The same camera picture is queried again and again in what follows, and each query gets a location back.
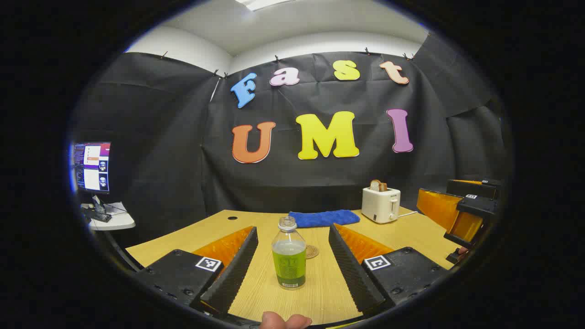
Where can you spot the white toaster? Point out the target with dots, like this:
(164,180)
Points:
(378,205)

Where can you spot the clear water bottle green label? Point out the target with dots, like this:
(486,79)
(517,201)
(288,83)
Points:
(289,260)

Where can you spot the computer monitor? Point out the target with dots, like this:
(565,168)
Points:
(93,167)

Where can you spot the black backdrop cloth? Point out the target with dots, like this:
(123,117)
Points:
(183,137)

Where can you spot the bread slice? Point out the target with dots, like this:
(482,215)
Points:
(377,185)

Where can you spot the black keyboard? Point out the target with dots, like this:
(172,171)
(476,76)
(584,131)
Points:
(97,215)

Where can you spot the blue towel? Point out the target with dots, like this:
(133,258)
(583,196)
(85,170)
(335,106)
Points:
(324,218)

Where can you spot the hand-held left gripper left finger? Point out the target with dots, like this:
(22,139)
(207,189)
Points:
(237,269)

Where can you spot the round brown coaster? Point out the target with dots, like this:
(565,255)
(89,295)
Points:
(313,252)

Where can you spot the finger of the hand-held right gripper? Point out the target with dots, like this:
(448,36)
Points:
(477,205)
(470,188)

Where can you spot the small white side table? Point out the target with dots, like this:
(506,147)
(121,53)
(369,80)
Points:
(119,221)

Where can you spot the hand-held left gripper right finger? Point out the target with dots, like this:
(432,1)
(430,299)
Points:
(352,269)

